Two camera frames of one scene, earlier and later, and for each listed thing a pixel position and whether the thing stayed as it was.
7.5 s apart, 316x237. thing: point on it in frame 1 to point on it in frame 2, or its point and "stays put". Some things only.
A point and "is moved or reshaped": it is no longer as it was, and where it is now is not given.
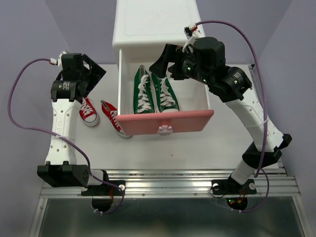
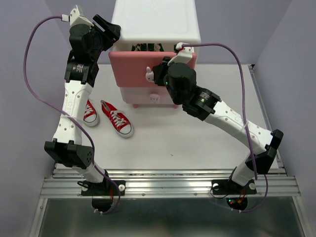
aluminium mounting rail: [177, 183] stays put
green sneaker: [164, 97] to [151, 47]
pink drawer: [192, 97] is moved or reshaped
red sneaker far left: [88, 114] stays put
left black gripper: [98, 72] to [113, 31]
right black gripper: [169, 54] to [160, 69]
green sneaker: [143, 100] to [141, 47]
